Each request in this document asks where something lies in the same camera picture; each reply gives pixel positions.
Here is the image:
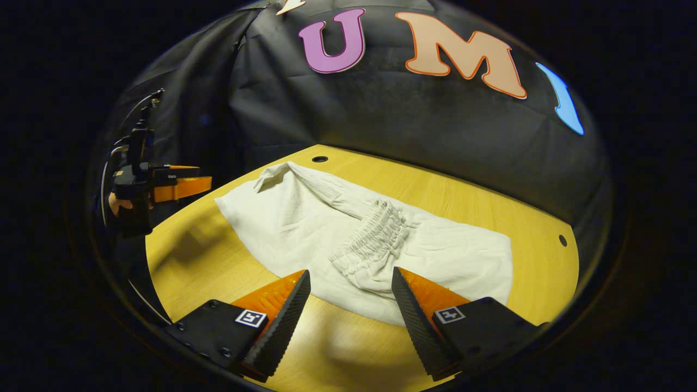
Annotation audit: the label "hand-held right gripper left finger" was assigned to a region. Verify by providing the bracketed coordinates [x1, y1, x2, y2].
[166, 269, 312, 382]

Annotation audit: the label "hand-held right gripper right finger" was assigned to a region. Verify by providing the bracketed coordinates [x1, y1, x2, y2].
[391, 266, 548, 381]

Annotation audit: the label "white jeans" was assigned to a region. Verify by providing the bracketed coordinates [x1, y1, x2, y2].
[215, 161, 514, 328]

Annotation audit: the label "black backdrop cloth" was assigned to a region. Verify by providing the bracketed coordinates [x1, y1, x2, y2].
[90, 0, 613, 243]

